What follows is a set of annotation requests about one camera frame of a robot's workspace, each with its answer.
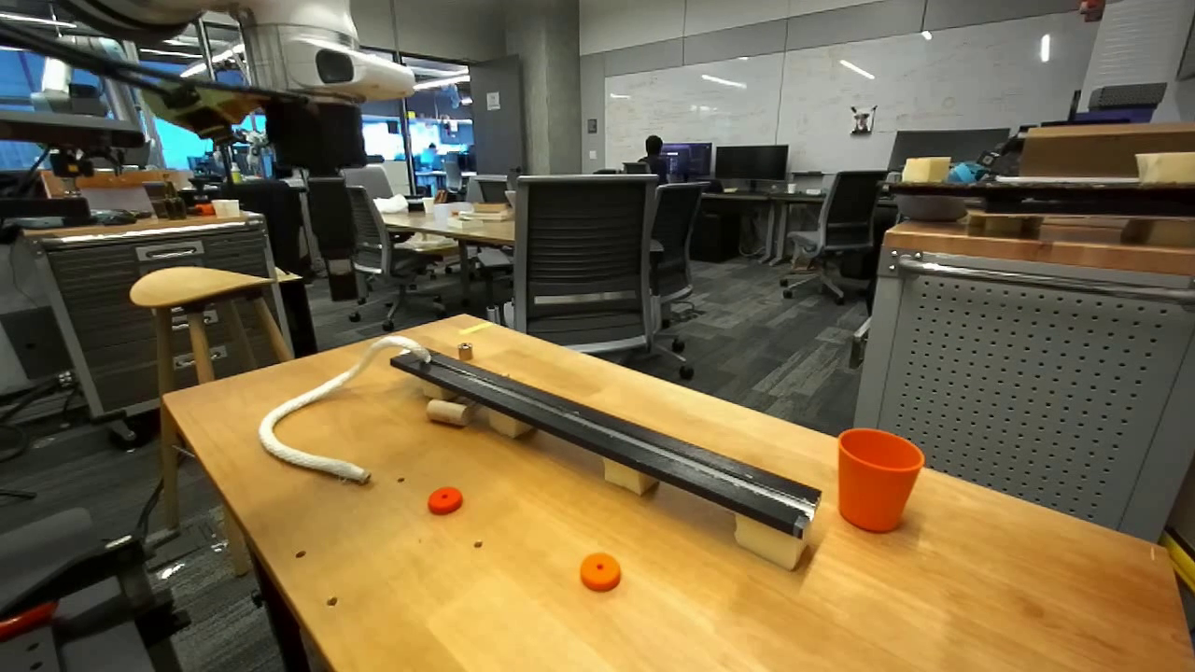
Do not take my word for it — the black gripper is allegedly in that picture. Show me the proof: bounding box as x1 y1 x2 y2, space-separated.
262 96 370 181

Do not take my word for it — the long black board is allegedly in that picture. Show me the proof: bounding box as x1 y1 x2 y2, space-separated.
390 346 827 542

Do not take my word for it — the black office chair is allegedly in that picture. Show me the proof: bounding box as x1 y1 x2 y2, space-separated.
233 176 322 364

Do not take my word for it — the wooden office desk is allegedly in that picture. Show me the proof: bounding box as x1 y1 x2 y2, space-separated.
374 201 522 255

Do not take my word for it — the grey door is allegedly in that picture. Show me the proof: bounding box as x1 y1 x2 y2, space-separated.
467 56 529 181

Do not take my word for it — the wooden stool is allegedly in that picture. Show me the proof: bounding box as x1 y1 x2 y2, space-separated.
127 263 305 538

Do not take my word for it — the black slanted pole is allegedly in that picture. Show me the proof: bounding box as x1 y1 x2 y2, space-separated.
0 16 208 107

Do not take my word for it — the grey drawer cabinet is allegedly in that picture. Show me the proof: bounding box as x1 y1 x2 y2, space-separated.
18 212 288 422

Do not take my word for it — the short wooden dowel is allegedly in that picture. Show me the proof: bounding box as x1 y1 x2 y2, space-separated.
421 397 476 428

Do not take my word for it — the seated person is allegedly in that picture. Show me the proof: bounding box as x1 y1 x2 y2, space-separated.
636 131 674 181

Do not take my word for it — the pale wooden support block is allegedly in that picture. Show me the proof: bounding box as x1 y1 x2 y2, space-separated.
730 510 816 574
600 457 660 502
481 403 538 444

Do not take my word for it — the dark computer monitor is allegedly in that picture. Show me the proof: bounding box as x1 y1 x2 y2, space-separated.
712 141 793 186
658 140 717 186

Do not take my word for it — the black equipment stand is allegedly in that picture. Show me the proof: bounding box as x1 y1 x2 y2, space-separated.
0 502 190 672

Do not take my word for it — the dark office chair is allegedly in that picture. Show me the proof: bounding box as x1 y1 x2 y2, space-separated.
781 169 888 306

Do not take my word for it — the beige foam block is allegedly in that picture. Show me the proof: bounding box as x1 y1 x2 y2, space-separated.
902 155 955 189
1133 151 1195 189

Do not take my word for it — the dark flat screen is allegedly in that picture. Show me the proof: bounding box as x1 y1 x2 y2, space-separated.
884 126 1015 181

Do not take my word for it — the orange plastic cup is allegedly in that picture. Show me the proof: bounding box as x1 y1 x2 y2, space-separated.
834 427 931 538

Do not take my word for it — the wooden boards stack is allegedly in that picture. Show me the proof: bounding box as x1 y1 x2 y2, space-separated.
884 176 1195 215

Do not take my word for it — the grey perforated tool cabinet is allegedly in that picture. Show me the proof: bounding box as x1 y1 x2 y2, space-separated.
852 222 1195 547

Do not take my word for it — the brown wooden box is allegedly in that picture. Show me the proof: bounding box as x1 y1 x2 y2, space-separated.
1015 118 1195 181

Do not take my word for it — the dark blue case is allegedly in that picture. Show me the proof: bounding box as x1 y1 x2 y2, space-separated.
1083 79 1174 126

